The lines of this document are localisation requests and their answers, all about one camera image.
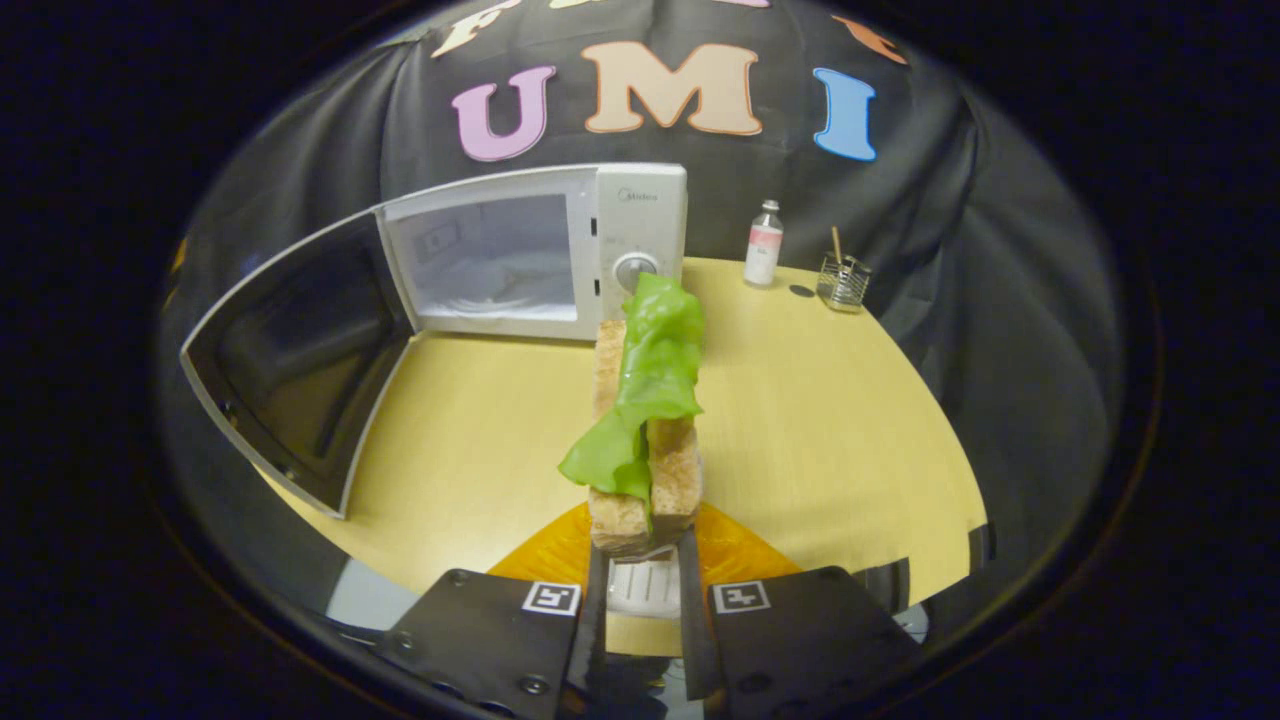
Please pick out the clear bottle with pink label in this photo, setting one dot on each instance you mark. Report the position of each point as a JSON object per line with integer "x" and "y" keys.
{"x": 763, "y": 248}

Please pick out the wooden stick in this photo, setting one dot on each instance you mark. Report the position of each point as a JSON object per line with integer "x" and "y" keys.
{"x": 836, "y": 243}

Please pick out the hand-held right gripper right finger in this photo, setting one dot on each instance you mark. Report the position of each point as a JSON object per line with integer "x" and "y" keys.
{"x": 692, "y": 620}

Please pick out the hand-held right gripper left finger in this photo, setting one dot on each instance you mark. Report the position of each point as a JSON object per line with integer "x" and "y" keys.
{"x": 597, "y": 630}

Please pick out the lettuce bread sandwich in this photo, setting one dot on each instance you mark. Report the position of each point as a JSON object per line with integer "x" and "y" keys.
{"x": 655, "y": 370}

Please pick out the white microwave oven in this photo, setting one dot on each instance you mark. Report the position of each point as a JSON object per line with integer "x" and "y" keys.
{"x": 640, "y": 230}

